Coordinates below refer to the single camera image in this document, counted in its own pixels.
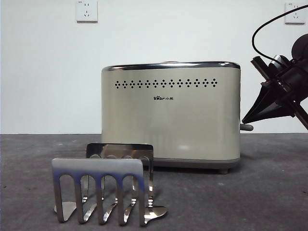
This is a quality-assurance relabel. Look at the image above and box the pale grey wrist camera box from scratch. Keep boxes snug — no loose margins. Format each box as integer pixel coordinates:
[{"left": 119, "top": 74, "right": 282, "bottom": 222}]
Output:
[{"left": 267, "top": 54, "right": 290, "bottom": 73}]

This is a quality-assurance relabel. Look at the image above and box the white wall socket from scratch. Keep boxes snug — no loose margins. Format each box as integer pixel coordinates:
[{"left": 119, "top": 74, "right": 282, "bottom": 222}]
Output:
[
  {"left": 77, "top": 0, "right": 99, "bottom": 24},
  {"left": 284, "top": 2, "right": 306, "bottom": 25}
]

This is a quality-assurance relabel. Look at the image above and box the cream toaster with chrome top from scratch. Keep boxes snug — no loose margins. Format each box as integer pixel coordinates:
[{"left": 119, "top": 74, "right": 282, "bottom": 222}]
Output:
[{"left": 101, "top": 61, "right": 242, "bottom": 175}]

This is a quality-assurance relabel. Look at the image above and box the shiny metal bread rack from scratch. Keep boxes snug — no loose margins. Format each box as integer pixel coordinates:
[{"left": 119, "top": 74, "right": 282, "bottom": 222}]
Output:
[{"left": 51, "top": 143, "right": 168, "bottom": 228}]

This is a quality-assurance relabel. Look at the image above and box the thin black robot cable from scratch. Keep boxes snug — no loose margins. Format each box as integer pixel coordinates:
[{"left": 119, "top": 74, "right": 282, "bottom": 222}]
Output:
[{"left": 251, "top": 3, "right": 308, "bottom": 64}]

